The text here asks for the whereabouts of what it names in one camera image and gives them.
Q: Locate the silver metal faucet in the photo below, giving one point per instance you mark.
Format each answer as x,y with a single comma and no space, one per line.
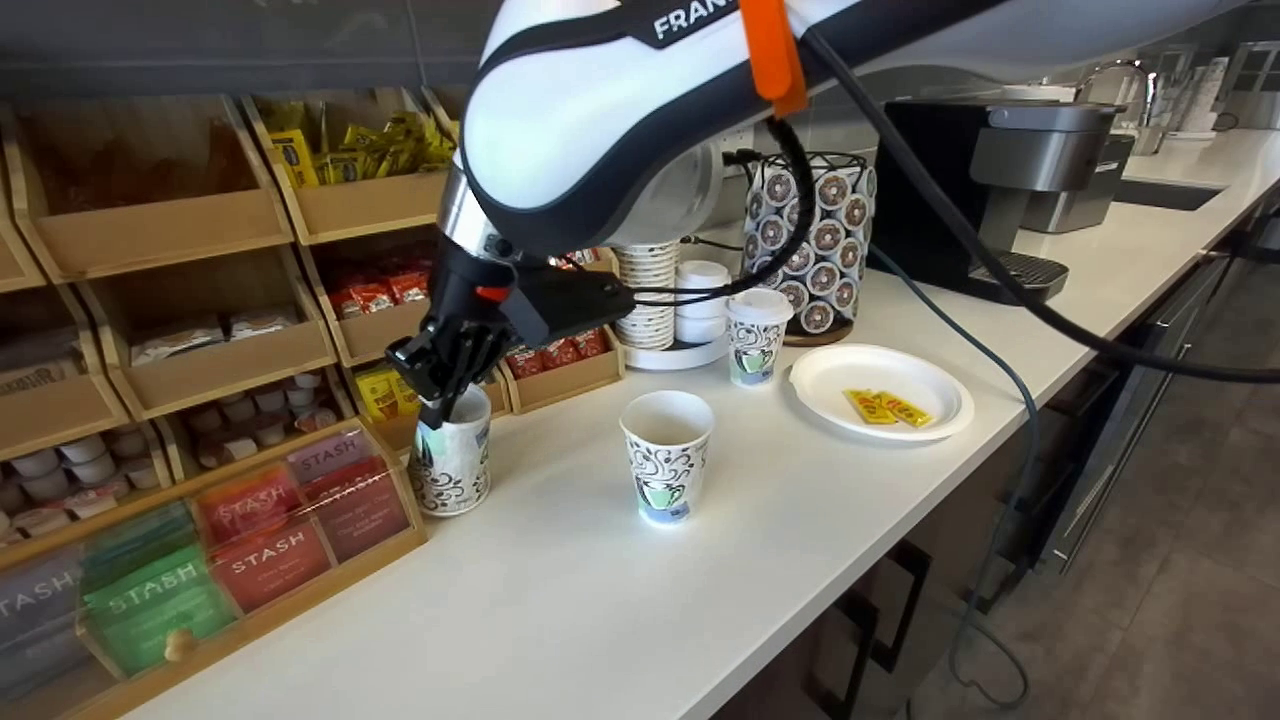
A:
1145,84

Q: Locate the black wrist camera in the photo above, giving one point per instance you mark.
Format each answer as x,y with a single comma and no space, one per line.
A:
573,302

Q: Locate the floral paper coffee cup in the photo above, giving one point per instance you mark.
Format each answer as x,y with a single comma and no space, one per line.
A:
758,341
665,466
449,466

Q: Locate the maroon tea bag stack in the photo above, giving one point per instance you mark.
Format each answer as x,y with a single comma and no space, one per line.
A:
346,499

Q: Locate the creamer cup pile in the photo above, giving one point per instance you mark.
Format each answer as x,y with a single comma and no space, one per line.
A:
73,482
252,425

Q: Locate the black wall plug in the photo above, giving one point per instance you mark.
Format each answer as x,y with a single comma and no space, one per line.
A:
742,156

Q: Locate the pale sugar packet pile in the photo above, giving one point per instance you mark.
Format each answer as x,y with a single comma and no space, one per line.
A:
202,339

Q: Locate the grey tea bag stack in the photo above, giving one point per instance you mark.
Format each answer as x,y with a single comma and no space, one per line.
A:
34,634

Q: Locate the white paper plate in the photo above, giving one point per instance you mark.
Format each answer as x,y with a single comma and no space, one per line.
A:
824,387

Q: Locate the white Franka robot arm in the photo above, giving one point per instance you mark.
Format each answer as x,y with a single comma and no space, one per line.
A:
601,122

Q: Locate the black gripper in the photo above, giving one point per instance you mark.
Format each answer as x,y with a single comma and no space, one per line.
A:
464,302

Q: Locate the stack of white cup lids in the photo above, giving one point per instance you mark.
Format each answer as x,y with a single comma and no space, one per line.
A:
701,306

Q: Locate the red tea bag stack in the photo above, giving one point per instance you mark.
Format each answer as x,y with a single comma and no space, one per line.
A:
261,540

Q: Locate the patterned coffee pod container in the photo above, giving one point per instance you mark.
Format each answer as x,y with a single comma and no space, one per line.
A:
834,255

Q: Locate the grey countertop appliance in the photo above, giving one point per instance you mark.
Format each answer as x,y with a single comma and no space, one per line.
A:
1072,206

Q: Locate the small white dish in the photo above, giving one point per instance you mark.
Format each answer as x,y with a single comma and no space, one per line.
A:
672,357

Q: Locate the tall stack of paper cups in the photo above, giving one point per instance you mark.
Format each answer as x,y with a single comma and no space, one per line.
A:
650,315

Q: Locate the green tea bag stack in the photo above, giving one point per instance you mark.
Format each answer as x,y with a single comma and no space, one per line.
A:
155,602

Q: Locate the black coffee machine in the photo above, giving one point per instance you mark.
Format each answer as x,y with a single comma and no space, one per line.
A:
935,215

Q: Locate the yellow condiment packet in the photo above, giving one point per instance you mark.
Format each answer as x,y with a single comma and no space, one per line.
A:
910,412
866,402

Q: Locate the yellow sweetener packet pile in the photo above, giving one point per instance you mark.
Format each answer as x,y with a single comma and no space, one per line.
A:
360,146

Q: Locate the wooden tea bag box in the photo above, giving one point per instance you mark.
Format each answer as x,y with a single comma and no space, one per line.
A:
385,548

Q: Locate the dark sink basin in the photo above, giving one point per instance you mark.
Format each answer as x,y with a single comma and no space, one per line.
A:
1166,198

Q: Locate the yellow tea packet pile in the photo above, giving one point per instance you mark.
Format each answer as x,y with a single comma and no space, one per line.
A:
383,397

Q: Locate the red condiment packet pile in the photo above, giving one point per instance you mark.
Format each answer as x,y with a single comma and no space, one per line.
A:
385,284
553,355

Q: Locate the black metal stool frame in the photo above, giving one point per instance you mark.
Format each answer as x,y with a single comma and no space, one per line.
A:
921,584

